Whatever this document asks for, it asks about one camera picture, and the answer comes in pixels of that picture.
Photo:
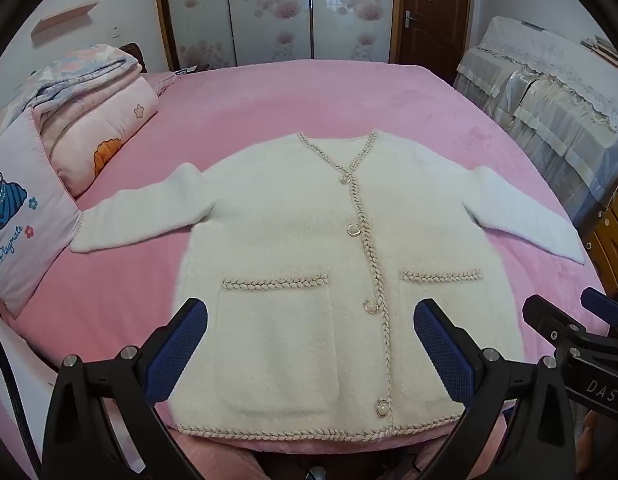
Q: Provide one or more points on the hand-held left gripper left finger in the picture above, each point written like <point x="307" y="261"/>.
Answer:
<point x="176" y="355"/>

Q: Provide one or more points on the pink wall shelf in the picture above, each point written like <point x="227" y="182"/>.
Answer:
<point x="64" y="17"/>

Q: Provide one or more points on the floral sliding door wardrobe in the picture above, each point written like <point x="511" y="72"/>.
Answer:
<point x="269" y="10"/>

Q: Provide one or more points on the dark wooden headboard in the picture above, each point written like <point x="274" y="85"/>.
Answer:
<point x="136" y="52"/>

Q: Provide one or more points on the brown wooden door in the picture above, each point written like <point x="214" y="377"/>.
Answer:
<point x="439" y="25"/>

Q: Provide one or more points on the pink printed pillow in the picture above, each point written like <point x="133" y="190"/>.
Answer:
<point x="24" y="185"/>

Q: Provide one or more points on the white fluffy cardigan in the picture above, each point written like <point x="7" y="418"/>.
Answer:
<point x="289" y="235"/>

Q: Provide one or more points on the wooden drawer cabinet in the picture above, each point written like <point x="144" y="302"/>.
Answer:
<point x="614" y="240"/>

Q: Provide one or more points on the folded pink quilt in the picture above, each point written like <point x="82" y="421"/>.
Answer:
<point x="89" y="130"/>

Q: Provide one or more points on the pink bed blanket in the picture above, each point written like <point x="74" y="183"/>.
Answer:
<point x="239" y="100"/>

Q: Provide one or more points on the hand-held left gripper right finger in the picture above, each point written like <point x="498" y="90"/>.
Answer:
<point x="444" y="355"/>

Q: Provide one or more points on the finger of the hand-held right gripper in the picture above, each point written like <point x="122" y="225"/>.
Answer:
<point x="596" y="302"/>
<point x="544" y="317"/>

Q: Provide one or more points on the folded floral blanket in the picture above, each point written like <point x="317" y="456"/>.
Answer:
<point x="84" y="67"/>

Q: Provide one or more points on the lace cloth covered furniture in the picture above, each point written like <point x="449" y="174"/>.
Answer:
<point x="554" y="105"/>

